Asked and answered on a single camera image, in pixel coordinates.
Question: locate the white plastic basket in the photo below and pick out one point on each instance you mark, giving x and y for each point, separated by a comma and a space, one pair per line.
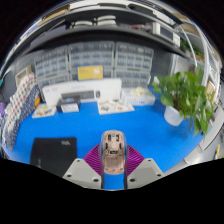
23, 75

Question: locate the green potted plant white pot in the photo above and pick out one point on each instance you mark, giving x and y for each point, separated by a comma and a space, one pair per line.
186, 96

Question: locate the yellow box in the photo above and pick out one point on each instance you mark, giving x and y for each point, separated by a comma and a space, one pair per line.
90, 72

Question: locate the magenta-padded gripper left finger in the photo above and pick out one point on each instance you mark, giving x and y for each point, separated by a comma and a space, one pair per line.
81, 171

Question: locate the white box with blue print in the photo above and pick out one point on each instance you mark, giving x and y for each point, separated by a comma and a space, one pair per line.
138, 98

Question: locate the red white checked cloth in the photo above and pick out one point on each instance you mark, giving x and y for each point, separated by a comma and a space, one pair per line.
20, 96

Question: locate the small black box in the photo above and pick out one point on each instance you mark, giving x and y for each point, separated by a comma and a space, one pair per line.
68, 106

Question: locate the blue dotted cloth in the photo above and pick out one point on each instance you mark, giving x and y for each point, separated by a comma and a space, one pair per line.
20, 123

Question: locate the small purple object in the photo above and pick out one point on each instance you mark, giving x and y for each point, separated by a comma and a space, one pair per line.
2, 109

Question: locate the printed picture card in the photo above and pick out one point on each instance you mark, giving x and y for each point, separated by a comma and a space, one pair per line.
44, 111
115, 107

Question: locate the long white keyboard box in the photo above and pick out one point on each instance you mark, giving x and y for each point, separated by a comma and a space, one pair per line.
110, 86

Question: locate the small yellow object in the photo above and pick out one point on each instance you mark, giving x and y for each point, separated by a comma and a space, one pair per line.
37, 101

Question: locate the dark wall shelf unit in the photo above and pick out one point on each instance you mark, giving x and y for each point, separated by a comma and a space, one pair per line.
110, 30

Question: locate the transparent pink computer mouse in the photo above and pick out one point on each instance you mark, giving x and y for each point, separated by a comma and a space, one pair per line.
114, 155

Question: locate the black mouse pad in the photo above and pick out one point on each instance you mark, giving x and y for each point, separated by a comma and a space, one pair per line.
51, 155

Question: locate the white metal rack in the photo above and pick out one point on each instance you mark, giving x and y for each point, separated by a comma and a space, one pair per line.
205, 60

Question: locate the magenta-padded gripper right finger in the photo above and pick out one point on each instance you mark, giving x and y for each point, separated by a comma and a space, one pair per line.
145, 170

